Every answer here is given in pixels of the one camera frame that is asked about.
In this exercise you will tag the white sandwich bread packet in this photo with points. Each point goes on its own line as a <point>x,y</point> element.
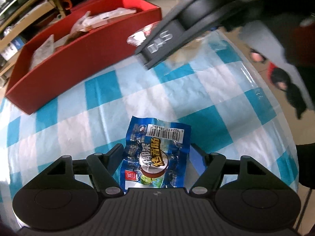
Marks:
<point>105,17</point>

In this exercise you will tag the red cardboard box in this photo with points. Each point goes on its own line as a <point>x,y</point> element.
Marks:
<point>61,78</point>

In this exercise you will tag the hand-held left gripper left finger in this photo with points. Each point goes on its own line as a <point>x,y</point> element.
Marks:
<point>115,159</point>

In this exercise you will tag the blue sausage packet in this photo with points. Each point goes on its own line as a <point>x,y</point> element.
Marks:
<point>152,152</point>

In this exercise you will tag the blue white carton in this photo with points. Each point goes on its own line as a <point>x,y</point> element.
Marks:
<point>13,45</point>

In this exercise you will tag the blue white checkered tablecloth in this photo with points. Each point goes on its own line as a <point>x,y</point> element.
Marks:
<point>196,103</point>

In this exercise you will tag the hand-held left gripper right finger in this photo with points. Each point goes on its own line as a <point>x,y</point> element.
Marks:
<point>196,159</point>

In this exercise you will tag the person's grey printed clothing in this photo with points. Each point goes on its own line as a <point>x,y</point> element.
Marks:
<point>270,51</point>

